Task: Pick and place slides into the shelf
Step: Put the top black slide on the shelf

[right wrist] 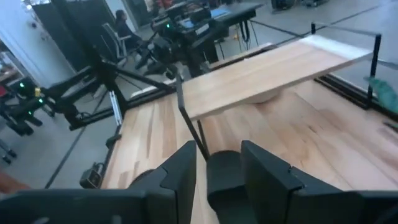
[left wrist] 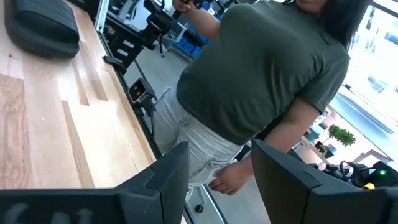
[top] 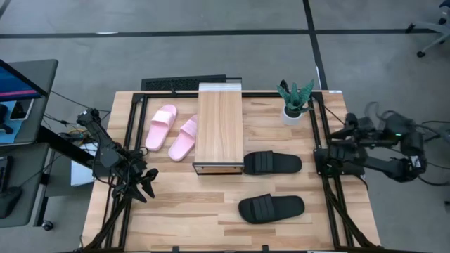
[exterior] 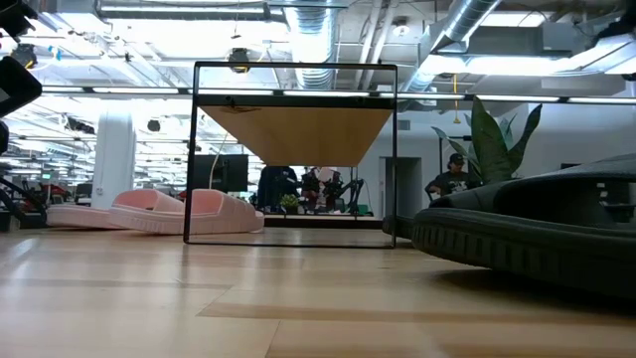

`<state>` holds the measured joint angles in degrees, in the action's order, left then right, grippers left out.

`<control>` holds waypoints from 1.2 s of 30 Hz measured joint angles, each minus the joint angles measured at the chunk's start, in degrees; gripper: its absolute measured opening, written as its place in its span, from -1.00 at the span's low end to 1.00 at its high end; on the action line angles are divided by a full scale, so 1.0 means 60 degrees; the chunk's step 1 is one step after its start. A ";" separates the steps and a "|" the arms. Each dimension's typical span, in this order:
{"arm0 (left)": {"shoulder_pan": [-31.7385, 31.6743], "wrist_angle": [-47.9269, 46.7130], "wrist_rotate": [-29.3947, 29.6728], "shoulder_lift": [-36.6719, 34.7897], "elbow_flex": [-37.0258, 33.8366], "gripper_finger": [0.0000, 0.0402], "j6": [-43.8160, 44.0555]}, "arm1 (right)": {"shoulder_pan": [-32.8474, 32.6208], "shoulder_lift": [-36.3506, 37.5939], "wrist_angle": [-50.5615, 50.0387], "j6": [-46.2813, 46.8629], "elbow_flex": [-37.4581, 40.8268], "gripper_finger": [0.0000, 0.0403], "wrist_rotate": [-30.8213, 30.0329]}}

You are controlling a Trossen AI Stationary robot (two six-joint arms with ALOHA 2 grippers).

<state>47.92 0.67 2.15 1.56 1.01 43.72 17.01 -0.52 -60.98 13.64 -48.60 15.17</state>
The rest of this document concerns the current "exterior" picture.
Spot black wall screen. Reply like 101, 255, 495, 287
193, 153, 249, 194

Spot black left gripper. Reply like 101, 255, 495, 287
0, 0, 44, 155

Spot wooden shelf with black frame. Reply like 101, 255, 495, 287
182, 61, 399, 250

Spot person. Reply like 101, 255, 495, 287
424, 152, 482, 201
256, 165, 300, 213

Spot white column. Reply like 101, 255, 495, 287
91, 111, 137, 210

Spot small potted plant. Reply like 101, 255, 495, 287
279, 193, 301, 217

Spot pink slide sandal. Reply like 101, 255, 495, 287
107, 188, 265, 236
46, 188, 186, 231

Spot silver ceiling duct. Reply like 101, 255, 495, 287
283, 0, 340, 90
397, 0, 504, 95

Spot background robot arms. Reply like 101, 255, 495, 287
298, 166, 367, 216

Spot black slide sandal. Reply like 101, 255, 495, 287
381, 184, 498, 241
410, 152, 636, 300

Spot green plant in white pot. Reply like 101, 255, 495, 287
430, 95, 544, 186

